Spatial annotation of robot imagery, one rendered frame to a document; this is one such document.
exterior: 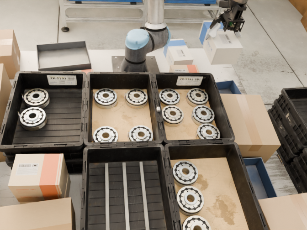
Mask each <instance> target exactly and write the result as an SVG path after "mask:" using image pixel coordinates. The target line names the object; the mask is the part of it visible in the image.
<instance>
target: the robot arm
mask: <svg viewBox="0 0 307 230"><path fill-rule="evenodd" d="M247 2H248V0H222V1H219V7H222V8H226V10H223V12H221V13H220V14H219V15H218V16H217V17H216V18H215V19H214V20H213V21H212V23H211V25H210V27H209V29H208V31H207V34H206V38H205V40H207V39H208V38H209V37H210V36H211V37H212V38H215V37H216V36H217V31H218V30H219V28H220V27H221V24H220V22H222V24H223V26H224V27H223V30H224V32H226V30H230V31H234V34H235V35H236V37H237V38H238V37H240V38H241V34H240V32H241V30H242V28H243V25H244V23H245V20H244V18H243V17H242V12H243V11H244V10H246V9H247V7H246V4H247ZM147 4H148V21H147V23H146V24H145V30H144V29H133V30H131V31H130V32H129V33H128V34H127V36H126V40H125V57H124V59H123V62H122V63H121V69H120V70H121V72H147V70H148V68H147V64H146V55H147V53H150V52H152V51H155V50H157V49H160V48H163V47H164V46H166V45H167V44H168V43H169V42H170V38H171V33H170V31H169V28H168V27H167V24H166V23H165V22H164V0H147ZM241 23H243V24H242V27H241V28H240V26H241Z"/></svg>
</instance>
